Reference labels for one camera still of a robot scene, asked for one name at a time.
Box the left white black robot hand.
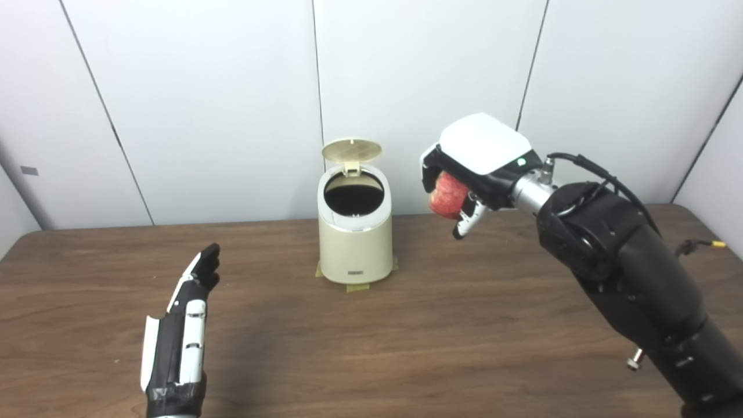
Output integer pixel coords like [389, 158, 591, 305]
[140, 243, 221, 416]

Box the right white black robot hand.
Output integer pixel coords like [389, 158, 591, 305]
[421, 113, 543, 240]

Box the red apple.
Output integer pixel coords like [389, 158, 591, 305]
[428, 171, 471, 220]

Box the cream round bin lid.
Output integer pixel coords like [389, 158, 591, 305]
[322, 138, 383, 176]

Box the cream-colored bin body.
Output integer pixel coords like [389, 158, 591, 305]
[317, 164, 394, 285]

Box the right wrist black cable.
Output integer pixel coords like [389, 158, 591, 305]
[540, 152, 662, 236]

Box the black cable yellow connector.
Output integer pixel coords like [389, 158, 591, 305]
[675, 239, 727, 257]

